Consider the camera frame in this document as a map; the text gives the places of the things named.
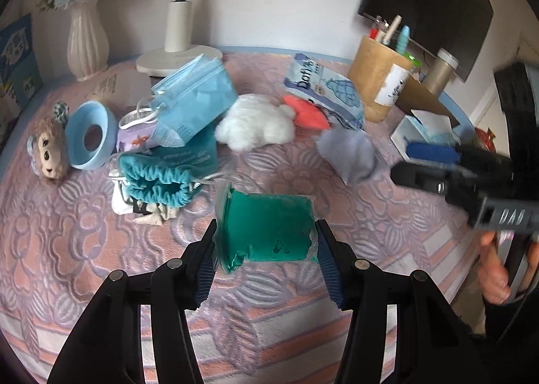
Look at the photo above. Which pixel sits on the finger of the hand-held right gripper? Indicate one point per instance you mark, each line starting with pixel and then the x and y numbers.
pixel 417 176
pixel 433 152

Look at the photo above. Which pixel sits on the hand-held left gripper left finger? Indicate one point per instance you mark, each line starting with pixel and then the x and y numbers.
pixel 206 274

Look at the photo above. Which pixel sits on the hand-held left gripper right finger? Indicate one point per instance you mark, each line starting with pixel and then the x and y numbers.
pixel 330 274

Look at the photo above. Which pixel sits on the green clay packet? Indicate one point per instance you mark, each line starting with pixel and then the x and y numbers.
pixel 265 228

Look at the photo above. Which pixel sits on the lilac printed pouch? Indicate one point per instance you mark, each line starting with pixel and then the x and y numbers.
pixel 137 137

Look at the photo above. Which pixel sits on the person's right hand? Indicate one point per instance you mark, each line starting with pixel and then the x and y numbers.
pixel 492 270

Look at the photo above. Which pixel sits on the red ornament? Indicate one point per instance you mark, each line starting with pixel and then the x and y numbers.
pixel 484 138

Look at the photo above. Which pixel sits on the brown cardboard box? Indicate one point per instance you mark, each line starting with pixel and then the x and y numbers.
pixel 421 99

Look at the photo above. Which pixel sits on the grey cloth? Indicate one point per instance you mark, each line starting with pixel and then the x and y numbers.
pixel 349 152

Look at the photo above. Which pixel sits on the gold cylinder bottle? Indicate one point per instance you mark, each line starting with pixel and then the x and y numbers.
pixel 436 72

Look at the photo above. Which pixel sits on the wooden pen holder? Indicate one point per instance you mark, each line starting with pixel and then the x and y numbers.
pixel 370 72

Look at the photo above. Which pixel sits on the teal pen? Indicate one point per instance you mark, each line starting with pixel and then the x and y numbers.
pixel 403 39

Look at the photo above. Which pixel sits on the teal flat packet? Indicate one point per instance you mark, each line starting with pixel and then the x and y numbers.
pixel 189 156

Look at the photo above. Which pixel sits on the blue wet wipes packet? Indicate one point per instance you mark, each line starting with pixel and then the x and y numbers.
pixel 332 89

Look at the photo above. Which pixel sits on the pink patterned tablecloth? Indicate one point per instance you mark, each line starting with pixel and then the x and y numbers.
pixel 84 240

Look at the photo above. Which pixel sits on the white pen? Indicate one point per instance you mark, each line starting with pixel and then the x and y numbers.
pixel 393 28

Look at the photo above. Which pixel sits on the red pen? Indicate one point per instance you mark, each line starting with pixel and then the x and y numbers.
pixel 373 32

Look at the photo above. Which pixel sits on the white plush toy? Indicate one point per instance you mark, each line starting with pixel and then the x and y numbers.
pixel 252 122

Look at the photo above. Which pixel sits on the stack of blue face masks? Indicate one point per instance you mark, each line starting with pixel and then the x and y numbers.
pixel 198 93

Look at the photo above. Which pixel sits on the brown monkey plush doll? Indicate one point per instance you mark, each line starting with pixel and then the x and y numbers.
pixel 50 143

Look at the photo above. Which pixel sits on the white ribbed vase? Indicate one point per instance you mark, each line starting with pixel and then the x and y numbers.
pixel 88 47

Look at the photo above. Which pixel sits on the blue illustrated book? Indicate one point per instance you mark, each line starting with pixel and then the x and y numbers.
pixel 19 55

